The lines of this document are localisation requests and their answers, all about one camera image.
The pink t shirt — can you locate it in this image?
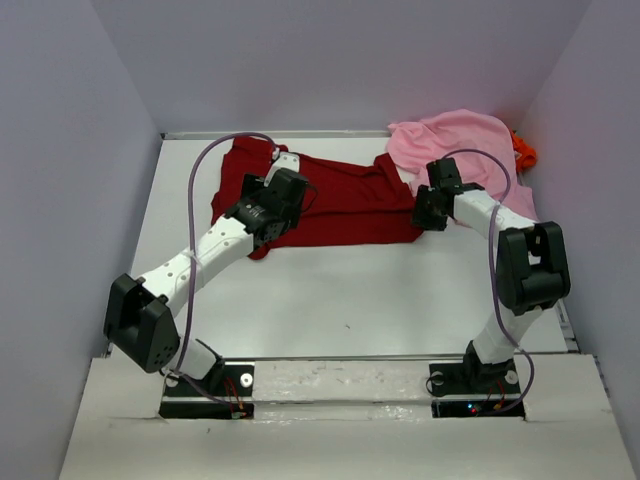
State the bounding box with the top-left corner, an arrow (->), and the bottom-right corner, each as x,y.
386,109 -> 535,219

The dark red t shirt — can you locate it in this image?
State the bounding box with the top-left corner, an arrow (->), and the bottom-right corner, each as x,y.
211,137 -> 422,260

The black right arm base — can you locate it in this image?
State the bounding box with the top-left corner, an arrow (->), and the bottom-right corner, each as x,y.
425,360 -> 525,419

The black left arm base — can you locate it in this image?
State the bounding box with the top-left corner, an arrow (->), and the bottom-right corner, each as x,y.
159,361 -> 255,420

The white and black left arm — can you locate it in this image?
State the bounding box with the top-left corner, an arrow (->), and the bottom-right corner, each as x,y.
103,168 -> 309,395

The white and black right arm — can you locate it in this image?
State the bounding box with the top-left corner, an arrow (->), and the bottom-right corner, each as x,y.
412,155 -> 571,397

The orange cloth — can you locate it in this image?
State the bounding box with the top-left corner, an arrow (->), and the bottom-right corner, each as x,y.
510,131 -> 538,173

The white cardboard front cover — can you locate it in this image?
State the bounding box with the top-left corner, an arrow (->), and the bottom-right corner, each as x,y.
61,354 -> 634,479

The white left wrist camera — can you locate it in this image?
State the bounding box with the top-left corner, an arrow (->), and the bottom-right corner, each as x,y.
264,152 -> 300,187

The white back table rail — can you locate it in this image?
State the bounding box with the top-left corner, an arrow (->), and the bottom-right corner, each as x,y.
161,130 -> 390,141

